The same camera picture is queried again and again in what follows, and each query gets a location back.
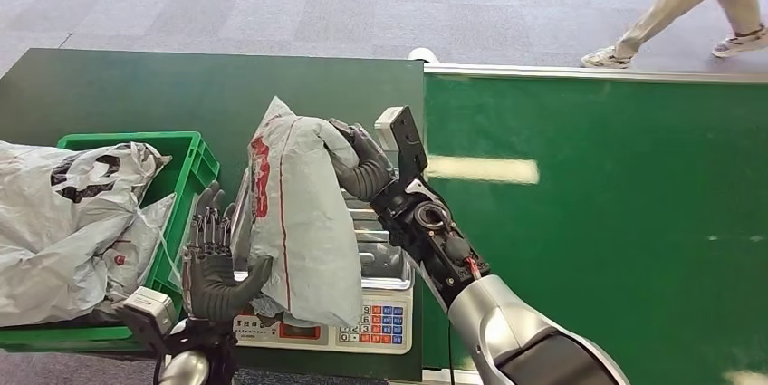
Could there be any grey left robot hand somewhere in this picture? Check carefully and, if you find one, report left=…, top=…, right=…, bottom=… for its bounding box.
left=181, top=180, right=274, bottom=324

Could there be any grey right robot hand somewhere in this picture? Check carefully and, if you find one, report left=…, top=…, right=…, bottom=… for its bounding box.
left=328, top=118, right=398, bottom=204

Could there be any white package with red print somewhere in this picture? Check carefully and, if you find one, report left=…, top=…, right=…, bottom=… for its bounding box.
left=246, top=95, right=365, bottom=330

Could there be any small grey package red dot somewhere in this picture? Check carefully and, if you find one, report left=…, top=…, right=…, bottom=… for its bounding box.
left=99, top=193, right=178, bottom=312

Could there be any white conveyor roller cap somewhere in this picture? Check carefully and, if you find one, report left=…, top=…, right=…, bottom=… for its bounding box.
left=408, top=47, right=441, bottom=65

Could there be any large grey package black print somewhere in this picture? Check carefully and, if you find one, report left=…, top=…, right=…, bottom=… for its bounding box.
left=0, top=140, right=173, bottom=328

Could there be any green conveyor belt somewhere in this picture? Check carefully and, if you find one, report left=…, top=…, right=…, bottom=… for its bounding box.
left=421, top=72, right=768, bottom=385

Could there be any steel weighing tray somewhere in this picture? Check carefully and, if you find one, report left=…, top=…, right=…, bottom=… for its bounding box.
left=230, top=168, right=416, bottom=292

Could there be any green plastic crate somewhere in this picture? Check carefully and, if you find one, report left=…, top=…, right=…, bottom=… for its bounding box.
left=0, top=130, right=222, bottom=353

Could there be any white electronic scale base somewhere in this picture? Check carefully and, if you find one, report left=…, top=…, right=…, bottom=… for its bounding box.
left=232, top=283, right=415, bottom=355

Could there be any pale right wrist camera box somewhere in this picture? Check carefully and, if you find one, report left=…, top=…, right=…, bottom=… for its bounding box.
left=374, top=106, right=430, bottom=189

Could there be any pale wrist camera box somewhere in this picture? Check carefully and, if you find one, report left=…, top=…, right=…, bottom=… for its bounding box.
left=113, top=285, right=178, bottom=354
left=374, top=106, right=430, bottom=189

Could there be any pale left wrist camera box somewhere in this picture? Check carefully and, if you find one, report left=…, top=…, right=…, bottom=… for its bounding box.
left=113, top=285, right=178, bottom=354

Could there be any aluminium conveyor side rail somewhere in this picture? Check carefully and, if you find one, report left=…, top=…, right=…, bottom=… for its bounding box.
left=389, top=368, right=485, bottom=385
left=424, top=63, right=768, bottom=84

